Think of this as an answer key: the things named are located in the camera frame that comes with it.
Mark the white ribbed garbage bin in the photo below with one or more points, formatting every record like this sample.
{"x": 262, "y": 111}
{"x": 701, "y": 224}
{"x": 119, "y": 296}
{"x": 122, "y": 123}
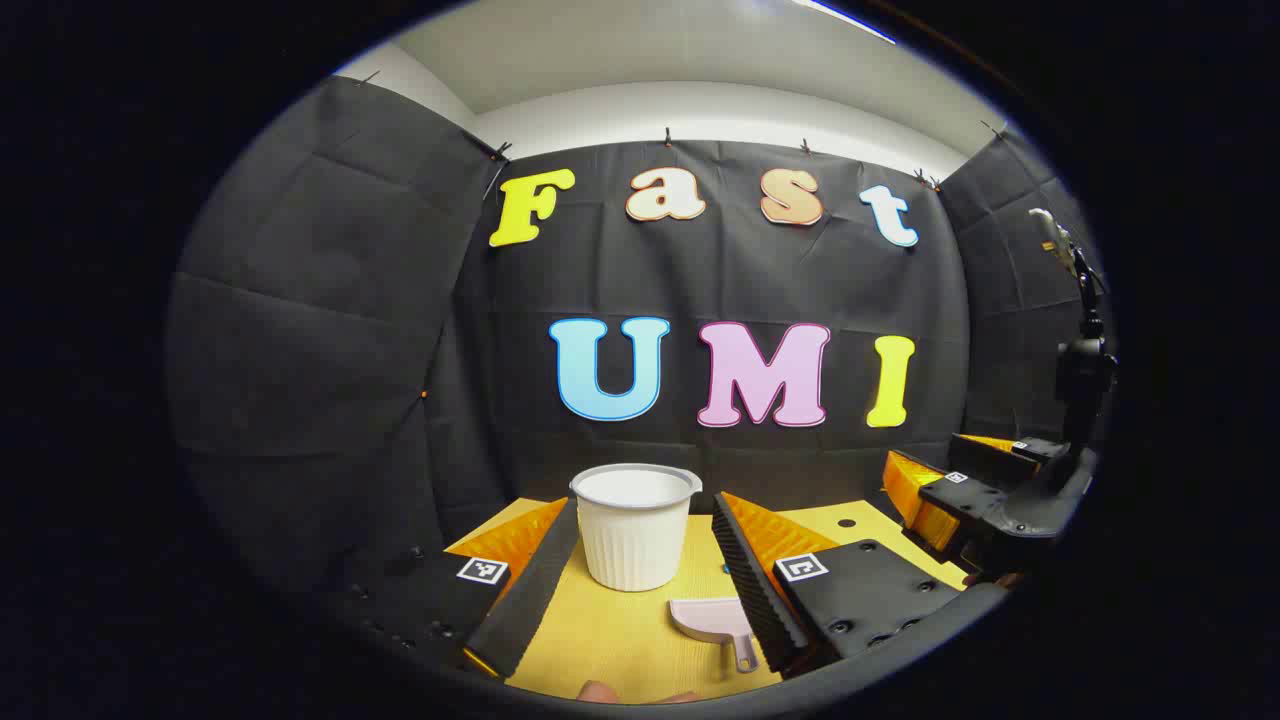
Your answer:
{"x": 635, "y": 535}

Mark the yellow wooden desktop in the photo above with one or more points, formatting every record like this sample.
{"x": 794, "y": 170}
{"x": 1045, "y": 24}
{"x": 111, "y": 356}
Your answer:
{"x": 620, "y": 640}

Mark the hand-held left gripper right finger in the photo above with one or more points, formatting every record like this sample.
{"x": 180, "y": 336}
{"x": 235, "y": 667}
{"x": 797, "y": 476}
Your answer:
{"x": 755, "y": 590}

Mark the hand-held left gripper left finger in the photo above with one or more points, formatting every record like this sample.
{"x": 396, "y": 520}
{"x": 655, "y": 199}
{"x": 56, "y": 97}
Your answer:
{"x": 530, "y": 600}

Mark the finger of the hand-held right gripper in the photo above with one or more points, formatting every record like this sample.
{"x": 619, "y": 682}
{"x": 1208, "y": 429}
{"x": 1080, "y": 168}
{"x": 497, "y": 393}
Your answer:
{"x": 965, "y": 500}
{"x": 1005, "y": 458}

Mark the pink plastic dustpan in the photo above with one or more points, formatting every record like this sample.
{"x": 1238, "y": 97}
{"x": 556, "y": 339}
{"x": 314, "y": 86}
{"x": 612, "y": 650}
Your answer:
{"x": 708, "y": 618}

